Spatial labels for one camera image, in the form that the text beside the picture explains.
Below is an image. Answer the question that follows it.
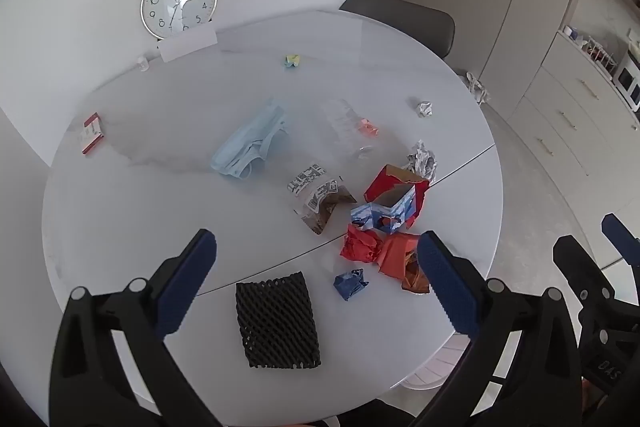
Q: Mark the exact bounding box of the round white wall clock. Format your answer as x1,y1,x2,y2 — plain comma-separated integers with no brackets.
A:
140,0,218,40

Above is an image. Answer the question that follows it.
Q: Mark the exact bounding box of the small red white box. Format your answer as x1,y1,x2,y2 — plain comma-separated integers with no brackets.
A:
81,112,105,155

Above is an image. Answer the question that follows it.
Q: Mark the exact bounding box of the crushed clear plastic bottle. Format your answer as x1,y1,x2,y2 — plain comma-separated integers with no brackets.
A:
320,98,378,158

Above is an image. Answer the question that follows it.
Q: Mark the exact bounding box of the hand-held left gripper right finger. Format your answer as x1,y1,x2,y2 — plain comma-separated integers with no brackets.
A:
410,231,583,427

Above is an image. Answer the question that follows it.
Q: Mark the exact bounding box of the printed clear plastic bag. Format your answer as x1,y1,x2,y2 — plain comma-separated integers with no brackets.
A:
286,163,358,236

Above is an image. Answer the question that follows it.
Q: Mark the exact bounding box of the black foam net sleeve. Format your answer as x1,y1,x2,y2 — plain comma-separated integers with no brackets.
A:
235,271,322,370

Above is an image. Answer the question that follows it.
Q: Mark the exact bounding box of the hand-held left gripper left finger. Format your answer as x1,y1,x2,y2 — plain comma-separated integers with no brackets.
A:
48,228,221,427

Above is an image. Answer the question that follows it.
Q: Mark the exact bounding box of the orange red paper packet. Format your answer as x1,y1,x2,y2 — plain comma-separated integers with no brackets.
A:
376,232,431,294

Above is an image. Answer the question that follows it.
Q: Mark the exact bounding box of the white dish rack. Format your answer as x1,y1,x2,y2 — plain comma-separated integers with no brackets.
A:
582,36,618,80

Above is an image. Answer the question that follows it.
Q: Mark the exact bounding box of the crumpled silver foil wrapper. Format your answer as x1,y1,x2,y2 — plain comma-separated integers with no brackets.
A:
404,139,438,182

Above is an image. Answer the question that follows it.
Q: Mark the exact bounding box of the beige tall cabinet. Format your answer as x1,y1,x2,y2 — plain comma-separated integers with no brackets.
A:
365,0,587,105

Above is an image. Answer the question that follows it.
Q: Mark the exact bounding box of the white paper card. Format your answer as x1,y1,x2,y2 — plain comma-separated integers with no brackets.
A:
157,29,218,62

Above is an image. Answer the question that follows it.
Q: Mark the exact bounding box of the white countertop appliance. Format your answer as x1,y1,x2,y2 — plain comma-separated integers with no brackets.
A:
612,42,640,112

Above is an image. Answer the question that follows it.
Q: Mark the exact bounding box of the light blue face mask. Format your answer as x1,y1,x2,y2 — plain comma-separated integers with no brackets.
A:
210,99,291,180

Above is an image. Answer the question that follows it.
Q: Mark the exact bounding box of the red crumpled wrapper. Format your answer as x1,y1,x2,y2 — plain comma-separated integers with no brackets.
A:
340,224,383,264

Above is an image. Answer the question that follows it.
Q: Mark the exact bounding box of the grey chair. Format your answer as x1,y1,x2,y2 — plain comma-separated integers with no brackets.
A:
339,0,456,58

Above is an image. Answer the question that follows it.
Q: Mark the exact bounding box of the blue crumpled wrapper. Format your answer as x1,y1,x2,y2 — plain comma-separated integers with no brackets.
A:
333,268,369,302

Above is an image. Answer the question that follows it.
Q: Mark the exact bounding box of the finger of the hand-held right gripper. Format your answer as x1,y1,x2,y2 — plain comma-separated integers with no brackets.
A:
552,234,616,324
601,213,640,269

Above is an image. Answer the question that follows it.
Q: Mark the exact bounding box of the torn red blue carton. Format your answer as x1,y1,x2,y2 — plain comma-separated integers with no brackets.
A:
350,164,431,233

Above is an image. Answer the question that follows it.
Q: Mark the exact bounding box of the beige drawer cabinet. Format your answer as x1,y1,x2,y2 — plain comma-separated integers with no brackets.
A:
507,32,640,212

